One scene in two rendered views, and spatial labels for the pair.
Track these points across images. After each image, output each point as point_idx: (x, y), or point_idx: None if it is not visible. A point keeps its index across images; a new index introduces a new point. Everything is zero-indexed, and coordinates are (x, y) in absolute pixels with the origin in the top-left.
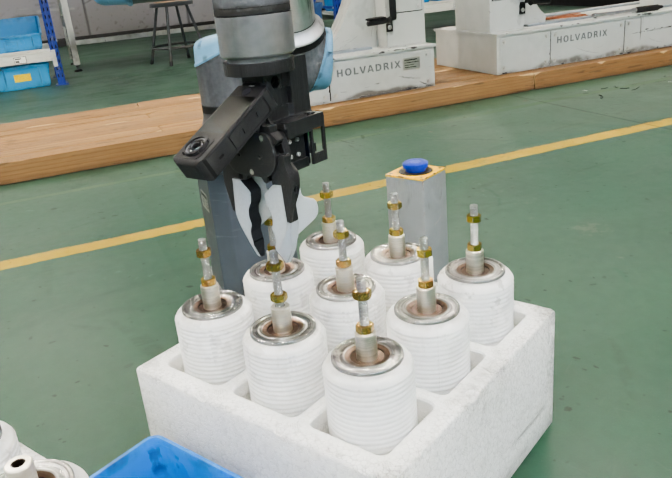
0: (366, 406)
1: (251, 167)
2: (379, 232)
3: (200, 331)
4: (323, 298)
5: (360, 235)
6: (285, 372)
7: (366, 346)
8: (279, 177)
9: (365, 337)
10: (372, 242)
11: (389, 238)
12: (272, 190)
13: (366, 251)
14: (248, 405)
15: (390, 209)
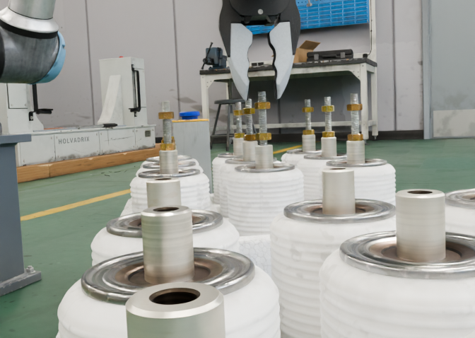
0: (388, 188)
1: (261, 7)
2: (49, 244)
3: (189, 184)
4: (250, 163)
5: (32, 247)
6: (297, 193)
7: (362, 150)
8: (288, 13)
9: (362, 141)
10: (52, 248)
11: (237, 140)
12: (279, 27)
13: (56, 253)
14: (267, 235)
15: (239, 114)
